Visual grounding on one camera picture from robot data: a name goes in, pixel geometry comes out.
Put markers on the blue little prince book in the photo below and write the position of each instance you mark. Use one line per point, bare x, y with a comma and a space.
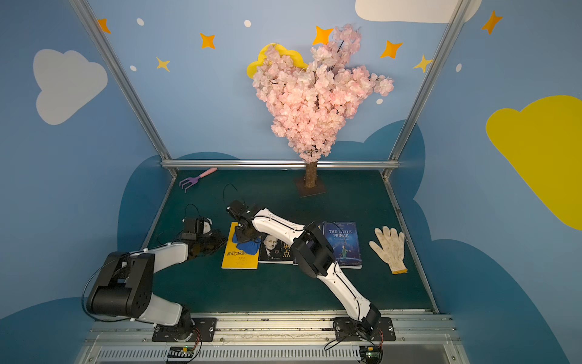
344, 240

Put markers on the aluminium frame rail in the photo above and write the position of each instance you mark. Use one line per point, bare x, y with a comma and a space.
275, 164

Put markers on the front aluminium rail bed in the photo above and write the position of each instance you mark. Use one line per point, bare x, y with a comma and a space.
404, 336

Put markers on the white cotton work glove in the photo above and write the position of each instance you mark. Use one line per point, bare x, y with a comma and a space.
390, 248

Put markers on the black portrait cover book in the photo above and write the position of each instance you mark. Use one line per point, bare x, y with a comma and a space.
275, 251

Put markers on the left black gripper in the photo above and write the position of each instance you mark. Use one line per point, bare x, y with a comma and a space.
211, 243

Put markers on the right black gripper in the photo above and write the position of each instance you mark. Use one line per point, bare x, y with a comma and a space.
244, 229

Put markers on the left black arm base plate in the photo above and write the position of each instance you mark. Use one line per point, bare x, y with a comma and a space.
198, 329

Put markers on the pink blossom artificial tree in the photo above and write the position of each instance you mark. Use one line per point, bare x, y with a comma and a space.
311, 102

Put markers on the blue microfibre cloth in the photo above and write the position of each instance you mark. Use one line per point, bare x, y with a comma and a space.
251, 247

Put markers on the purple pink toy rake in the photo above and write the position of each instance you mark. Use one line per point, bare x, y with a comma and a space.
189, 182

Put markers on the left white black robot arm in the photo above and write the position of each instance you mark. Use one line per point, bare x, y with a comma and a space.
123, 286

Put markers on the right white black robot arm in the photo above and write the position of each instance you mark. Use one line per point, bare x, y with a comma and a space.
314, 255

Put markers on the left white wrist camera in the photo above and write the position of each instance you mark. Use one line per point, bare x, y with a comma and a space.
195, 228

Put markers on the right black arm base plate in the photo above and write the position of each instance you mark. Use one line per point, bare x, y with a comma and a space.
347, 329

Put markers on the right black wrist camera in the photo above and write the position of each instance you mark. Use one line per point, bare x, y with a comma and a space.
238, 210

